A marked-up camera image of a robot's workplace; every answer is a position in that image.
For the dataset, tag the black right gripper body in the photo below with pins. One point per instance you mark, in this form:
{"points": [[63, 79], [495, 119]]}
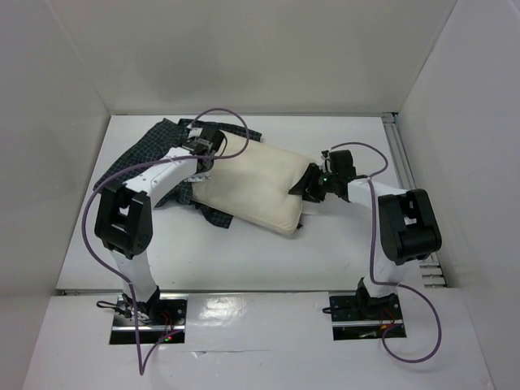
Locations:
{"points": [[317, 188]]}

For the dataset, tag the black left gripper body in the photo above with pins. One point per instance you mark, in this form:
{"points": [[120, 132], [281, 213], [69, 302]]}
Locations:
{"points": [[204, 170]]}

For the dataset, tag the dark checked pillowcase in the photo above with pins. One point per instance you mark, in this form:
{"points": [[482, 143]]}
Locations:
{"points": [[155, 144]]}

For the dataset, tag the cream pillow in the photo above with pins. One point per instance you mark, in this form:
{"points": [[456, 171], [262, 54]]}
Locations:
{"points": [[254, 186]]}

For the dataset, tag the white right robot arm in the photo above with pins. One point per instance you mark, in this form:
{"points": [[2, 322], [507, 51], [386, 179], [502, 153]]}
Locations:
{"points": [[404, 230]]}

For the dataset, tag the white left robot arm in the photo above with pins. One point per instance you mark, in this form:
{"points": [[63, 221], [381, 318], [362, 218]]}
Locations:
{"points": [[159, 167]]}

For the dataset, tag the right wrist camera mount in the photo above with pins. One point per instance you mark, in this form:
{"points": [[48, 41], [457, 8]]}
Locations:
{"points": [[325, 164]]}

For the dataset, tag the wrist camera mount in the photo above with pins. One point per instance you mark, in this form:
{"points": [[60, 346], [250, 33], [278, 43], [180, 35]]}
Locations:
{"points": [[194, 133], [325, 164]]}

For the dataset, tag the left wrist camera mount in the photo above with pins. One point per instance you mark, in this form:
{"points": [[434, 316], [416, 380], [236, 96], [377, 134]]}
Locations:
{"points": [[194, 133]]}

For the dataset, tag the aluminium rail frame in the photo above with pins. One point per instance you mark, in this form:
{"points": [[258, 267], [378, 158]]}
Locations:
{"points": [[431, 271]]}

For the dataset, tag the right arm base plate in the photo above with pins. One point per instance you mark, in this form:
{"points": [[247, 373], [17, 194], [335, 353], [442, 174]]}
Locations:
{"points": [[352, 321]]}

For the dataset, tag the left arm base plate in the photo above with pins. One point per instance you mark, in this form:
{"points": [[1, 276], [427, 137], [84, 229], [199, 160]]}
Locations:
{"points": [[168, 321]]}

